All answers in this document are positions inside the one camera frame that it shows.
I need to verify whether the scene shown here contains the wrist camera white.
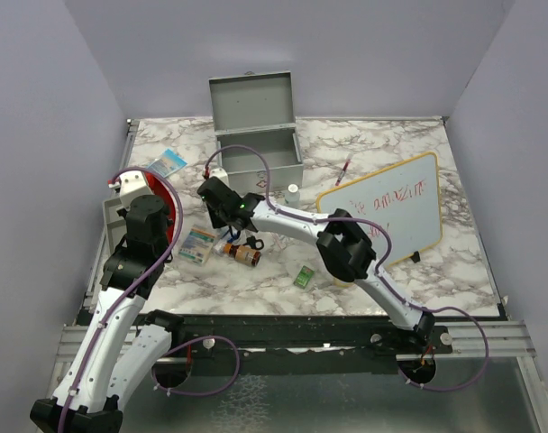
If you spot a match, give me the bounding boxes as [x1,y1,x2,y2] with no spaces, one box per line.
[204,167,230,187]
[108,170,152,208]

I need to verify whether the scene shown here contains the red first aid pouch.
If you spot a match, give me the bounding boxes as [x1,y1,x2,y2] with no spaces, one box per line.
[145,173,176,243]

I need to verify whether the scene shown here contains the red marker pen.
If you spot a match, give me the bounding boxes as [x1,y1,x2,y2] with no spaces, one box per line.
[334,153,353,187]

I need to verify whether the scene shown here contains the black handled scissors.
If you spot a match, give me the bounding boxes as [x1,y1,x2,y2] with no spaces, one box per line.
[243,230,264,251]

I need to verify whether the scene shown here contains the white plastic bottle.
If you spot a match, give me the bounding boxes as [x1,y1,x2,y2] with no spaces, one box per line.
[284,184,300,208]

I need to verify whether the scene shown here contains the green small packet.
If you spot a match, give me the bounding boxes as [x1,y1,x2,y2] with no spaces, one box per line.
[294,265,315,289]

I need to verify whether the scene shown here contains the grey metal first aid box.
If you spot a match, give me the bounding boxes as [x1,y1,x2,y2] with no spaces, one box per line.
[209,71,304,195]

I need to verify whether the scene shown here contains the small whiteboard yellow frame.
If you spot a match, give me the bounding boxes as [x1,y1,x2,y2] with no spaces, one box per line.
[316,152,443,267]

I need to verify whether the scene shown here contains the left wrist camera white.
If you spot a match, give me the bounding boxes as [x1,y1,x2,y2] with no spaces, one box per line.
[108,170,152,208]

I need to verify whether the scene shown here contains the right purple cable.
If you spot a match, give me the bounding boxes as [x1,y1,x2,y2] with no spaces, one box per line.
[204,143,490,393]

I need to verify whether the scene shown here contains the bandage roll blue label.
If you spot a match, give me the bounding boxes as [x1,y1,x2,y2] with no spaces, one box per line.
[213,227,240,255]

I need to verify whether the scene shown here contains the black mounting rail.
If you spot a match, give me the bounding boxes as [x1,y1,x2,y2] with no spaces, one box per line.
[138,313,455,375]

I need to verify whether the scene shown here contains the medicine box teal orange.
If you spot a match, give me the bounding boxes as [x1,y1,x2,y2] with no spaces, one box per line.
[178,226,216,265]

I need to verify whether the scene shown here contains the blue pouch packet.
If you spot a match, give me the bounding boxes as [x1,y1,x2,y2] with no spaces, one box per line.
[148,149,187,178]

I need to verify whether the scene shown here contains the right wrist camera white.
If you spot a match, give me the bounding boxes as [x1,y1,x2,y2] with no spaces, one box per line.
[204,167,230,187]

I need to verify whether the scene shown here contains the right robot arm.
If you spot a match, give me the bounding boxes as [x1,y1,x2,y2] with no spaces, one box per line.
[197,177,435,353]

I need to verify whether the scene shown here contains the brown medicine bottle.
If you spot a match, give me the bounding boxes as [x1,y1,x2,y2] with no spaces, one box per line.
[223,243,261,267]

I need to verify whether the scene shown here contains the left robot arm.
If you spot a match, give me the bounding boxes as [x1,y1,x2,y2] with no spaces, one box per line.
[30,193,185,432]

